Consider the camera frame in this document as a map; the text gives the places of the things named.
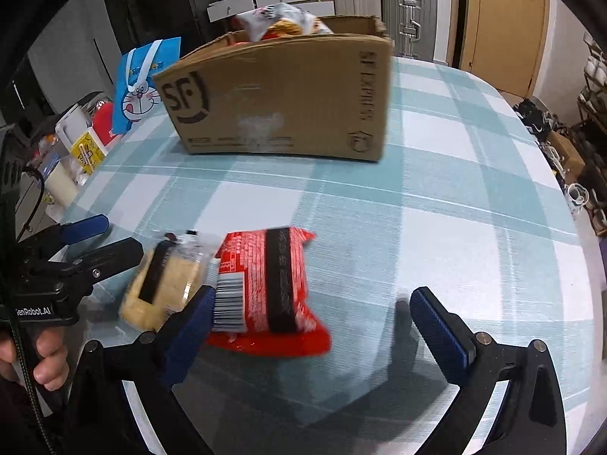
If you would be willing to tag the small cardboard box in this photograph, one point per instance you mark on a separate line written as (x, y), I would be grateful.
(566, 151)

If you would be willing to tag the brown cardboard box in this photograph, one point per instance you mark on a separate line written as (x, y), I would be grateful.
(284, 95)

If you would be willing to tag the yellow box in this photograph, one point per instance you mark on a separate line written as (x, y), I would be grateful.
(90, 151)

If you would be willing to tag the white jar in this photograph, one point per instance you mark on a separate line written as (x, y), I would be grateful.
(61, 185)

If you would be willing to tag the white drawer cabinet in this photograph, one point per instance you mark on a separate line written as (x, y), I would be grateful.
(294, 0)

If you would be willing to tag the clear cracker packet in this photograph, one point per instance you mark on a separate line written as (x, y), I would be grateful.
(175, 279)

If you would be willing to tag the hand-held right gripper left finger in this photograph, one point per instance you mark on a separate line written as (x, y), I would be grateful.
(189, 336)

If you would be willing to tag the white noodle snack bag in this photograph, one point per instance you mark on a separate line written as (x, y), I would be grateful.
(265, 16)

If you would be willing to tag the person's left hand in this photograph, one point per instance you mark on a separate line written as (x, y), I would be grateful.
(50, 360)

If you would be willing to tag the large red snack packet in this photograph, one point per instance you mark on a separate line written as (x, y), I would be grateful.
(246, 256)

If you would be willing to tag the metal shoe rack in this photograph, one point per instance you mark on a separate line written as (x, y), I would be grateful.
(595, 113)

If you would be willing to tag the wooden door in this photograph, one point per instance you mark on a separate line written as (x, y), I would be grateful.
(502, 23)

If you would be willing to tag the group of shoes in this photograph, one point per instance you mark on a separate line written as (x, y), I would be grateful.
(595, 68)

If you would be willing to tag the plaid tablecloth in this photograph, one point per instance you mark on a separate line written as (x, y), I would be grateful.
(427, 199)

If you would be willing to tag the blue cartoon tote bag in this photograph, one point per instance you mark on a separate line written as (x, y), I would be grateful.
(142, 90)

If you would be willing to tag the silver suitcase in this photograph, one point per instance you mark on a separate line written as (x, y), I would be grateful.
(408, 19)

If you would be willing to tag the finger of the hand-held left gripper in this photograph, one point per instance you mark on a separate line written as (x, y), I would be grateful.
(109, 256)
(85, 230)

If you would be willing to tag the white plastic jug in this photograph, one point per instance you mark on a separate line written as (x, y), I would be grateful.
(71, 123)

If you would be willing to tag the white mug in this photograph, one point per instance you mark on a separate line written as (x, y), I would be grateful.
(577, 194)

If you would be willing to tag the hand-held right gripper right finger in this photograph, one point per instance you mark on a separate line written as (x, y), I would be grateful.
(441, 336)

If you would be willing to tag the red bag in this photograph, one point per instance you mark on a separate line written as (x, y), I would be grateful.
(102, 121)

